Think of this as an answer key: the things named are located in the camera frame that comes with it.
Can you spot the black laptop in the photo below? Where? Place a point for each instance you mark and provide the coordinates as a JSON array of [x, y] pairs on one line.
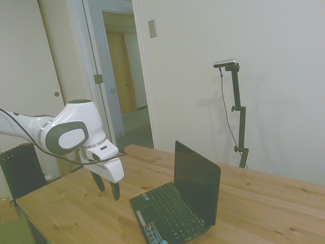
[[195, 183]]

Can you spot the small blue object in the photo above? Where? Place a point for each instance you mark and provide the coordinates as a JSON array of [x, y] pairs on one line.
[[163, 242]]

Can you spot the small white cup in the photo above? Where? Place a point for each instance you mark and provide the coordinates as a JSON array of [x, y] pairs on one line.
[[48, 177]]

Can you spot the silver camera on stand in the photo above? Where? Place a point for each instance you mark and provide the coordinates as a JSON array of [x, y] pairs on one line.
[[225, 62]]

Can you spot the black camera stand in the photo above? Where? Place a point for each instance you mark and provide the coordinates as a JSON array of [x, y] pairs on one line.
[[240, 114]]

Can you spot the cardboard box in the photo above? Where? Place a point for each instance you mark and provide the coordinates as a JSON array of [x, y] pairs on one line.
[[7, 211]]

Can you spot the metal wall switch plate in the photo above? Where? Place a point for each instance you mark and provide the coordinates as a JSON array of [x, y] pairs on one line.
[[152, 28]]

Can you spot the black radiator heater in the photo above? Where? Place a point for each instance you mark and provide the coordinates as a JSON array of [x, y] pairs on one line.
[[20, 172]]

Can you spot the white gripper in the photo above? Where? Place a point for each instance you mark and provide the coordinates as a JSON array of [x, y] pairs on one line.
[[113, 170]]

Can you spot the brass door hinge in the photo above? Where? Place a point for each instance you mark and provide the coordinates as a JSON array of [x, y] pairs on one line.
[[98, 78]]

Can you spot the white open door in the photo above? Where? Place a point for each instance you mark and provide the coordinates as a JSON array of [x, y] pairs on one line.
[[91, 50]]

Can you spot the wooden hallway door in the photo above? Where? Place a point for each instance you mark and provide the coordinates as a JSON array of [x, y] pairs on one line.
[[116, 63]]

